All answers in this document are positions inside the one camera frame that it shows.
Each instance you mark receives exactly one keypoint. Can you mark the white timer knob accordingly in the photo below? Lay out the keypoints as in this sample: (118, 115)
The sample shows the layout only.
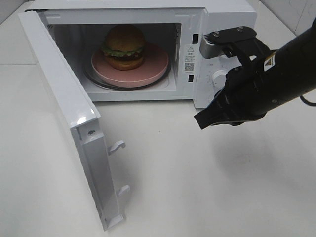
(219, 78)

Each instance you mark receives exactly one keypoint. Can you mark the white microwave door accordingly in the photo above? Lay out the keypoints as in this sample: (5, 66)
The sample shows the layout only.
(79, 117)

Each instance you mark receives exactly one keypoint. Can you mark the burger with lettuce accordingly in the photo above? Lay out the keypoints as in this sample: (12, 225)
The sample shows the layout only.
(123, 47)

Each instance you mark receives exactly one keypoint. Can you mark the glass turntable plate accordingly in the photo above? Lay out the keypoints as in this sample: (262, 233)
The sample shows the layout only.
(161, 83)

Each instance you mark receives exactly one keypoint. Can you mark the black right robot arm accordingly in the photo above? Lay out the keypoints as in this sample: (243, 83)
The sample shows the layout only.
(265, 78)

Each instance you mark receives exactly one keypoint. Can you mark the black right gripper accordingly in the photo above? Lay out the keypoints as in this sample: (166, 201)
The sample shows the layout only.
(237, 101)

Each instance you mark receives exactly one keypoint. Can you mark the white microwave oven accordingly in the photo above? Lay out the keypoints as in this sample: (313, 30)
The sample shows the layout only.
(79, 27)

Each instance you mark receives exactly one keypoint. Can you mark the pink plate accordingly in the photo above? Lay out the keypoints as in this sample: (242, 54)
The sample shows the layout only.
(155, 64)

